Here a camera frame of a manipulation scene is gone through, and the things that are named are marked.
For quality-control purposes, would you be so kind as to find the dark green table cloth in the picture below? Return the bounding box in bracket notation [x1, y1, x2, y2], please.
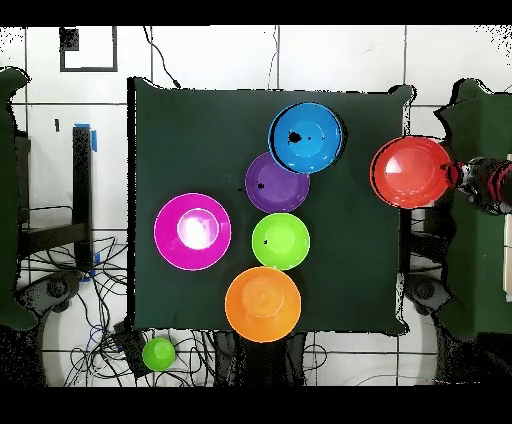
[126, 75, 416, 336]

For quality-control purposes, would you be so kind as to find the blue bowl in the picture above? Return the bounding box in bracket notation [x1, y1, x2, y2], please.
[267, 101, 347, 176]

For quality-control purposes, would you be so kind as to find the green covered side table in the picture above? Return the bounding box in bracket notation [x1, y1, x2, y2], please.
[0, 66, 37, 331]
[435, 77, 512, 341]

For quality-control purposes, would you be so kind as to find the large light orange bowl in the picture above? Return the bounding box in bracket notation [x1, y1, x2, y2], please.
[223, 266, 304, 344]

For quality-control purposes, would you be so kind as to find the small green round bowl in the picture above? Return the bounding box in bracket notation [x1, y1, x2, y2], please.
[141, 336, 177, 373]

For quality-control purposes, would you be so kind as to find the black metal stand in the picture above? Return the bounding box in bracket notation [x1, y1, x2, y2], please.
[19, 123, 99, 277]

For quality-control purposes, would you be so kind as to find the large red-orange bowl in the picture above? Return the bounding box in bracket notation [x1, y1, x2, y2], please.
[369, 135, 456, 211]

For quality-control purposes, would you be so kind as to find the black square floor frame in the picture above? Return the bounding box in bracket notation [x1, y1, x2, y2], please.
[59, 26, 120, 73]

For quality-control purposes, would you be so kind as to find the large magenta bowl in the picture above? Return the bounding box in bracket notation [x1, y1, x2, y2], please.
[152, 191, 233, 273]

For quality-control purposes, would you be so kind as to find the purple bowl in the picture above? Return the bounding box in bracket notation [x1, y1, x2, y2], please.
[244, 151, 312, 214]

